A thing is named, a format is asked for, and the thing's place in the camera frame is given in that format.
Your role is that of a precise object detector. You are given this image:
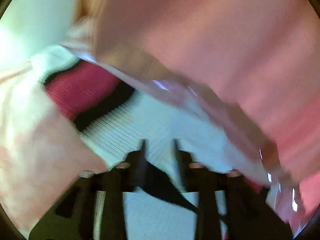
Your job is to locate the white knitted striped sweater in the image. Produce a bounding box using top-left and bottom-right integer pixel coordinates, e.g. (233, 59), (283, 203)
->
(30, 44), (273, 240)

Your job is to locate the pink orange curtain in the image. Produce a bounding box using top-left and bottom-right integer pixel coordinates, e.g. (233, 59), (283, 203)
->
(75, 0), (319, 215)

